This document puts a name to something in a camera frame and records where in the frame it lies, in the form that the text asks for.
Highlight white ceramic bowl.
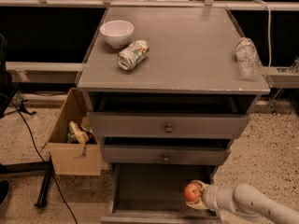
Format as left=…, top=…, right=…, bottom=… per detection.
left=100, top=21, right=135, bottom=49

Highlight black stand base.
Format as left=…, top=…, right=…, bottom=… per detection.
left=0, top=159, right=53, bottom=209

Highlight grey drawer cabinet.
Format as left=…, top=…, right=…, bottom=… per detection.
left=76, top=7, right=271, bottom=224

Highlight crushed soda can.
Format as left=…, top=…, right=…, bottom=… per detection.
left=118, top=40, right=150, bottom=71

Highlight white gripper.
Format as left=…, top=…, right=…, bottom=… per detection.
left=186, top=180, right=219, bottom=211

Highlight grey drawer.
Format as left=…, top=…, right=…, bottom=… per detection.
left=87, top=112, right=249, bottom=139
left=102, top=137, right=231, bottom=165
left=101, top=163, right=228, bottom=224

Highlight white hanging cable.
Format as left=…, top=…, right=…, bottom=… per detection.
left=252, top=0, right=273, bottom=77

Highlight grey middle drawer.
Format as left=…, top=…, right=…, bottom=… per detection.
left=102, top=137, right=231, bottom=165

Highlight grey top drawer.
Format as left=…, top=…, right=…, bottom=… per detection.
left=87, top=112, right=249, bottom=139

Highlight red apple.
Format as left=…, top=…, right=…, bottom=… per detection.
left=184, top=183, right=202, bottom=202

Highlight snack packets in box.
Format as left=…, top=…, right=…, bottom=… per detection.
left=67, top=121, right=95, bottom=145

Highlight cardboard box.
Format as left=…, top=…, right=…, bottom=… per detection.
left=47, top=89, right=102, bottom=175

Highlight black floor cable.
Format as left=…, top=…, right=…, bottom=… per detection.
left=0, top=91, right=79, bottom=224

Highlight clear plastic water bottle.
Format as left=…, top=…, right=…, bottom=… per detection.
left=235, top=37, right=262, bottom=78

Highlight grey bottom drawer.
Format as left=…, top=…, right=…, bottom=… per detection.
left=101, top=163, right=228, bottom=224

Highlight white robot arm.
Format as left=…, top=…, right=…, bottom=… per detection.
left=184, top=180, right=299, bottom=224

